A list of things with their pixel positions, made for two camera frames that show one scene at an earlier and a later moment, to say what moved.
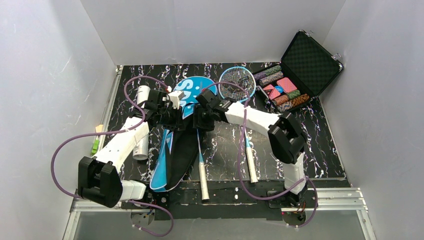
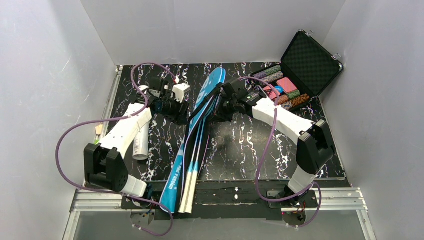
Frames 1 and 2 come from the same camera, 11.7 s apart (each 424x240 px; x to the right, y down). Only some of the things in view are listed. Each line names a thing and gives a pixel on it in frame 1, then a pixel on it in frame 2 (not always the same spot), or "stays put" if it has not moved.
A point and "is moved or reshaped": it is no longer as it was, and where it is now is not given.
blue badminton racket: (205, 192) to (200, 147)
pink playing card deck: (288, 86) stays put
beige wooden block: (99, 128) stays put
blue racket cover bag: (180, 141) is moved or reshaped
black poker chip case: (306, 69) stays put
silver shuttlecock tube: (140, 152) stays put
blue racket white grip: (238, 84) to (195, 145)
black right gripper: (203, 120) to (222, 108)
